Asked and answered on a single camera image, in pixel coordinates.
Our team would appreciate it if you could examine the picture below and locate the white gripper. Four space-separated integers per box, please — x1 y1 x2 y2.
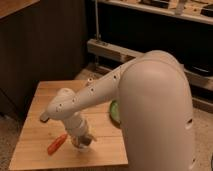
68 121 97 148

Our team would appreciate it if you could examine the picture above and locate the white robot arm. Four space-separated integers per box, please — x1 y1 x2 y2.
40 50 196 171

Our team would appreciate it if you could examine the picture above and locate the green ceramic bowl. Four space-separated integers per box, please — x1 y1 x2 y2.
109 100 120 124

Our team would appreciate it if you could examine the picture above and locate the orange carrot toy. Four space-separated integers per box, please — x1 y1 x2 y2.
47 134 68 155

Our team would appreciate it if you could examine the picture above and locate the wooden table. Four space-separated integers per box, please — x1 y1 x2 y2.
9 80 128 171

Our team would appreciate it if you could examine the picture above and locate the dark grey rectangular block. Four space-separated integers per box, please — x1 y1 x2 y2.
40 114 47 123

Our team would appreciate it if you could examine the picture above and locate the background shelf with items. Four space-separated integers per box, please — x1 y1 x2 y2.
98 0 213 26

